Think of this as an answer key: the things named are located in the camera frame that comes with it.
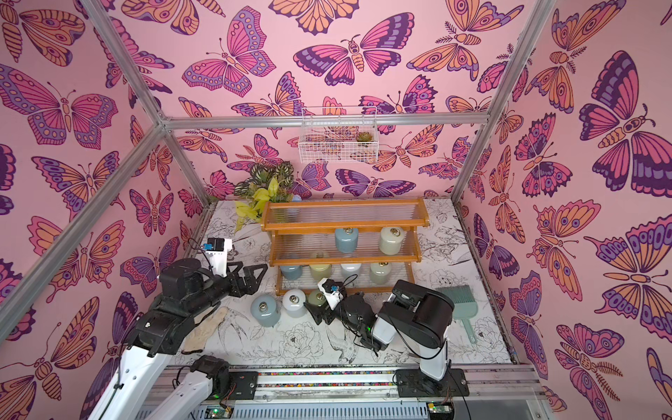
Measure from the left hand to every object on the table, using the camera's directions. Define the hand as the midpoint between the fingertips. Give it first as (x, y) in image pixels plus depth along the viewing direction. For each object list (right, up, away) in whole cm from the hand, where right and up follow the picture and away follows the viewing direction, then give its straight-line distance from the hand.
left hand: (257, 263), depth 70 cm
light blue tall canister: (-1, -16, +10) cm, 19 cm away
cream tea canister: (+38, +6, +10) cm, 40 cm away
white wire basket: (+22, +43, +26) cm, 55 cm away
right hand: (+14, -11, +15) cm, 24 cm away
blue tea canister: (+24, +6, +10) cm, 27 cm away
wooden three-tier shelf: (+30, +3, +15) cm, 34 cm away
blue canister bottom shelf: (+5, -6, +21) cm, 23 cm away
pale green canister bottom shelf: (+35, -7, +19) cm, 41 cm away
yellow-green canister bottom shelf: (+15, -6, +20) cm, 26 cm away
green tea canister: (+15, -13, +13) cm, 24 cm away
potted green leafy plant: (-7, +26, +31) cm, 41 cm away
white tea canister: (+8, -15, +12) cm, 20 cm away
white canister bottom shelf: (+25, -5, +20) cm, 32 cm away
